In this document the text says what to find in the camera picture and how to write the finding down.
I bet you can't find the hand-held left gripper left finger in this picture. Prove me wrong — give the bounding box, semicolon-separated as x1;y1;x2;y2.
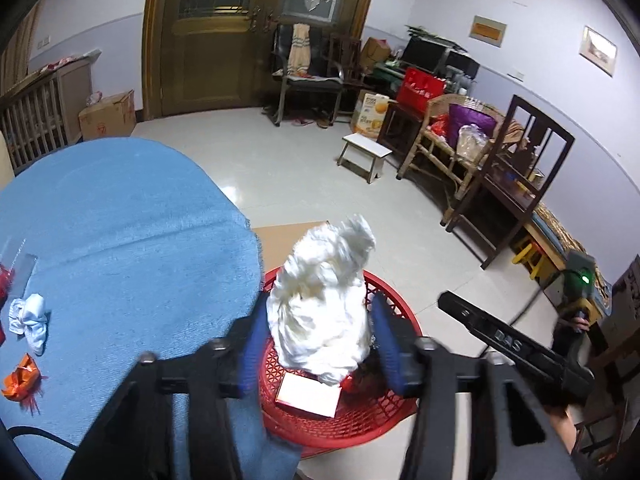
62;302;271;480

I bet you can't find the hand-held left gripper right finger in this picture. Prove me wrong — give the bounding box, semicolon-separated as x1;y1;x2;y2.
369;292;586;480

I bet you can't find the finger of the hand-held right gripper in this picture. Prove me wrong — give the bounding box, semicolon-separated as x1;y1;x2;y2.
438;291;488;337

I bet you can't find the red plastic basket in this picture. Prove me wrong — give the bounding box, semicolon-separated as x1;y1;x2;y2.
257;267;423;448

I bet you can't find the large white tissue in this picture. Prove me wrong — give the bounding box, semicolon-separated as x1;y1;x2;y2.
266;214;377;386

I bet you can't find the person's right forearm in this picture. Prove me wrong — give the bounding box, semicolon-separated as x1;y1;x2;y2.
547;405;583;456

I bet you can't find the white flat box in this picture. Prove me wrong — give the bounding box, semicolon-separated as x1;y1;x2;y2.
275;372;342;418

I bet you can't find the yellow plastic stool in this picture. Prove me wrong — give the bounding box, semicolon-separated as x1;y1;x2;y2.
512;240;548;281

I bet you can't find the large cardboard box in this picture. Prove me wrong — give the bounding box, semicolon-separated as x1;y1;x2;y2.
597;255;640;361

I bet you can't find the woven mat bench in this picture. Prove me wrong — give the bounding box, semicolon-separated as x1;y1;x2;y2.
525;200;611;311

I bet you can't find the dark wooden chair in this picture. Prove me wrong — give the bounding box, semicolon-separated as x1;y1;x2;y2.
445;94;576;271
327;35;366;116

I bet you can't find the rattan bench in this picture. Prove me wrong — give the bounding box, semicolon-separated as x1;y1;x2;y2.
397;94;526;226

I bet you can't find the crinkled clear plastic bag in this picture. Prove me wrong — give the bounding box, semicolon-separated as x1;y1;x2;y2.
457;124;493;161

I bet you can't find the white low stool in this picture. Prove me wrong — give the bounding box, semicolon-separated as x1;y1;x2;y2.
337;132;393;184

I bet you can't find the purple cushion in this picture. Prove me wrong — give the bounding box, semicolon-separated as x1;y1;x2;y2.
447;103;498;150

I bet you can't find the dark side table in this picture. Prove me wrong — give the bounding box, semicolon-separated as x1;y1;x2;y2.
377;100;426;161

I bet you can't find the orange print carton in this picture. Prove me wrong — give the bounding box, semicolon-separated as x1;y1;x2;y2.
350;91;390;141

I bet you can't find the small white crumpled tissue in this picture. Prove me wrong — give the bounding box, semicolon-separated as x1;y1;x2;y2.
9;294;51;353

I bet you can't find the red shopping bag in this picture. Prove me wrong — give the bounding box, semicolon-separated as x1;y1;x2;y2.
396;66;447;107

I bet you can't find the orange foil wrapper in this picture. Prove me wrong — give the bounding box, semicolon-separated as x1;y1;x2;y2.
1;353;48;416

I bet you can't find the clear plastic wrapper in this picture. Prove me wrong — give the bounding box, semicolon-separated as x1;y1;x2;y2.
9;237;40;306

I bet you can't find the black monitor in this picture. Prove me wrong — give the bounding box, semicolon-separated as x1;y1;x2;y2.
402;35;451;73

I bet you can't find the black metal chair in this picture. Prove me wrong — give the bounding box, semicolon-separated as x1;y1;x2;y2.
264;22;346;128

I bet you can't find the small brown cardboard box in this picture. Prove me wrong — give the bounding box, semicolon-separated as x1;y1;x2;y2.
360;37;392;73

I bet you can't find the wooden double door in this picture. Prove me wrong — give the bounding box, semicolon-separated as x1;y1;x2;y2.
141;0;383;121

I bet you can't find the framed picture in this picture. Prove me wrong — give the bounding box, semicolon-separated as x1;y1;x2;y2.
579;25;618;77

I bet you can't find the striped towel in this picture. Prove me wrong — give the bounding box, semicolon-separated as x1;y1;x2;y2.
287;22;312;77

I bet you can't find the wooden slatted cabinet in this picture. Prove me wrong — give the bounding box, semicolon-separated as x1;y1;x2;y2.
0;55;96;171

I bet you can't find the red patterned cloth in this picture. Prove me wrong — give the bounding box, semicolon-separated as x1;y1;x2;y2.
40;52;101;73

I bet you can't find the black cable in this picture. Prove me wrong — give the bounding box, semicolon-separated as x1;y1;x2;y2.
10;427;76;453

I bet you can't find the orange wall plaque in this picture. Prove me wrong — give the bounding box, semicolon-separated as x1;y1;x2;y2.
469;14;507;48

